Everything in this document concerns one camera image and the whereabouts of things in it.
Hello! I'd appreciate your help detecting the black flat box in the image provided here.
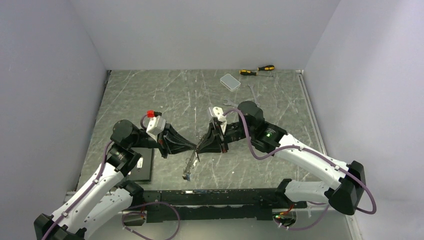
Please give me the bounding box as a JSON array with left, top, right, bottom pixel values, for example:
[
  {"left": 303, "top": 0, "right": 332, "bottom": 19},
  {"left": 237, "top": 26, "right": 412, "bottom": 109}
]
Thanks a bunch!
[{"left": 126, "top": 147, "right": 154, "bottom": 183}]

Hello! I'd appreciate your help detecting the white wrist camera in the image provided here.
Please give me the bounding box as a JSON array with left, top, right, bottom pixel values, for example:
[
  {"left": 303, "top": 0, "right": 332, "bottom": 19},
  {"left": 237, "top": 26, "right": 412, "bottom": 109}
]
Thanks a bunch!
[
  {"left": 208, "top": 106, "right": 228, "bottom": 134},
  {"left": 146, "top": 110, "right": 166, "bottom": 139}
]

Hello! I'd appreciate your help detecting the yellow black screwdriver upper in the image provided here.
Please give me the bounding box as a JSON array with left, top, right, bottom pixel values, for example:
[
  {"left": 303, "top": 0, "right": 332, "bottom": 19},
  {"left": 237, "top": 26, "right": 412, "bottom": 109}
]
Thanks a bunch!
[{"left": 250, "top": 65, "right": 275, "bottom": 72}]

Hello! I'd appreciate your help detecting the blue capped key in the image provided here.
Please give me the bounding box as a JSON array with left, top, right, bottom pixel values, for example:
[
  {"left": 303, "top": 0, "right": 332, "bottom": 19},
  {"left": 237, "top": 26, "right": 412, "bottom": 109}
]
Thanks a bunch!
[{"left": 182, "top": 174, "right": 191, "bottom": 182}]

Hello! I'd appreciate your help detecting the large silver wrench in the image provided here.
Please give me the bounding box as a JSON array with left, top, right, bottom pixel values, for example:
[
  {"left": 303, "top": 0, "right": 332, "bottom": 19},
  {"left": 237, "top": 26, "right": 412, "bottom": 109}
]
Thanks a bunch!
[{"left": 222, "top": 99, "right": 238, "bottom": 108}]

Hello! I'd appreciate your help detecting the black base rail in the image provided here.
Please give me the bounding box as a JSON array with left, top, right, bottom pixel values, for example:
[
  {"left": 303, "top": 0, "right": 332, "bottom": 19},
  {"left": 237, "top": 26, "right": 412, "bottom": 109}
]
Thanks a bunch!
[{"left": 126, "top": 188, "right": 308, "bottom": 223}]

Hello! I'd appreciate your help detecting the yellow black screwdriver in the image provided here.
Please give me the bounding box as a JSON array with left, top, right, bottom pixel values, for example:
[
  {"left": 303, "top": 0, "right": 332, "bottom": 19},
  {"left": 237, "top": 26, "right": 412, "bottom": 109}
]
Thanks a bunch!
[
  {"left": 239, "top": 69, "right": 274, "bottom": 77},
  {"left": 250, "top": 65, "right": 275, "bottom": 72}
]

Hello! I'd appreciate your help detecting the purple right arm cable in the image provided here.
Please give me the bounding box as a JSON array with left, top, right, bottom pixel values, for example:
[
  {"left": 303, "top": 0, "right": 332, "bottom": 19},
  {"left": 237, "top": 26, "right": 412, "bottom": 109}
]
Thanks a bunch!
[{"left": 223, "top": 108, "right": 378, "bottom": 232}]

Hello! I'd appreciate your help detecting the small silver wrench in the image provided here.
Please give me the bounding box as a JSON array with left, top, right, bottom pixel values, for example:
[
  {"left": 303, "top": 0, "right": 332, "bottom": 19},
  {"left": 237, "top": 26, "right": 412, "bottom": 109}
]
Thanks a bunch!
[{"left": 247, "top": 83, "right": 261, "bottom": 107}]

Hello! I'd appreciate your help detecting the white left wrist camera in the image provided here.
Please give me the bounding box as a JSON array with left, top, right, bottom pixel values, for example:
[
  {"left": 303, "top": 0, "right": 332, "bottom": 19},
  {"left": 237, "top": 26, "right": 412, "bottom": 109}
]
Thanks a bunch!
[{"left": 146, "top": 110, "right": 166, "bottom": 139}]

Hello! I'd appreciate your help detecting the yellow black screwdriver lower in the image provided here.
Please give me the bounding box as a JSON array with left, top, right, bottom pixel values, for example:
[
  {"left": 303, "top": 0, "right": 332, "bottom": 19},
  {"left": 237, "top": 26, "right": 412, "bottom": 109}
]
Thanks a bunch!
[{"left": 239, "top": 69, "right": 274, "bottom": 77}]

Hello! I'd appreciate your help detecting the clear plastic box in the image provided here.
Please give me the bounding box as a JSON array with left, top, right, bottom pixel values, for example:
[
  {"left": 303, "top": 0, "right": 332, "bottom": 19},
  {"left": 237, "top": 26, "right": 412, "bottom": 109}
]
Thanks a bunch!
[{"left": 220, "top": 73, "right": 241, "bottom": 92}]

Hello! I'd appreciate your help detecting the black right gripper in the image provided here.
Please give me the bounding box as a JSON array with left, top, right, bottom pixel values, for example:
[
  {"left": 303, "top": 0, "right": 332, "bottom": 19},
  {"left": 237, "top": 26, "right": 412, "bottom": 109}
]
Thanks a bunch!
[{"left": 196, "top": 121, "right": 254, "bottom": 154}]

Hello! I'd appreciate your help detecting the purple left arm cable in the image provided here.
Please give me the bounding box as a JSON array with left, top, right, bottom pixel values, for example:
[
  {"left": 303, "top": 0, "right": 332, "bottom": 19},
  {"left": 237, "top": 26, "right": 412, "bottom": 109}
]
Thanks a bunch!
[{"left": 41, "top": 112, "right": 157, "bottom": 240}]

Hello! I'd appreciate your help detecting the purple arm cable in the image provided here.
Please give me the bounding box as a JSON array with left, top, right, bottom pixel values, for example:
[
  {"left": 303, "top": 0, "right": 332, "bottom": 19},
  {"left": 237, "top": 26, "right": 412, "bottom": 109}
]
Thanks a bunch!
[
  {"left": 41, "top": 112, "right": 157, "bottom": 240},
  {"left": 223, "top": 108, "right": 378, "bottom": 232}
]

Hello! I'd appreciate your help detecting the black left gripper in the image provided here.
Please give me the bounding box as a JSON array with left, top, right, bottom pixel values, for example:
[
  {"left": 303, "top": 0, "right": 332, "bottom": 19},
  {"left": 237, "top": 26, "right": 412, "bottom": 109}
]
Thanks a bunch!
[{"left": 130, "top": 122, "right": 196, "bottom": 159}]

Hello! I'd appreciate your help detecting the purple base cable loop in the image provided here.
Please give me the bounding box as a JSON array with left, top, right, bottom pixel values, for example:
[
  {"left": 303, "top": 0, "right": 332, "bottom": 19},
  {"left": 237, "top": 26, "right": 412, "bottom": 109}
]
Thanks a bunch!
[{"left": 121, "top": 201, "right": 182, "bottom": 240}]

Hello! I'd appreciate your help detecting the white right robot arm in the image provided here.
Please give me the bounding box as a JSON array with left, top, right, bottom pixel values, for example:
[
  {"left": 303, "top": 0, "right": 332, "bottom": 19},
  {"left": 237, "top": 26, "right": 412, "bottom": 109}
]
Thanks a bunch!
[{"left": 196, "top": 101, "right": 370, "bottom": 216}]

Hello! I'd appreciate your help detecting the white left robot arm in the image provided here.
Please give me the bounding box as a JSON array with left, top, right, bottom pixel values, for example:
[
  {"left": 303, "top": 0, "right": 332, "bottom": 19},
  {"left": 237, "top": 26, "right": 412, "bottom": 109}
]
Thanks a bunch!
[{"left": 34, "top": 116, "right": 197, "bottom": 240}]

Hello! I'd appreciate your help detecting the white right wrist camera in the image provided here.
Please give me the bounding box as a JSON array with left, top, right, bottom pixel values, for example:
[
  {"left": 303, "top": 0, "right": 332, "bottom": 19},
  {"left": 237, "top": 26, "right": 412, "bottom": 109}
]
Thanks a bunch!
[{"left": 208, "top": 106, "right": 228, "bottom": 134}]

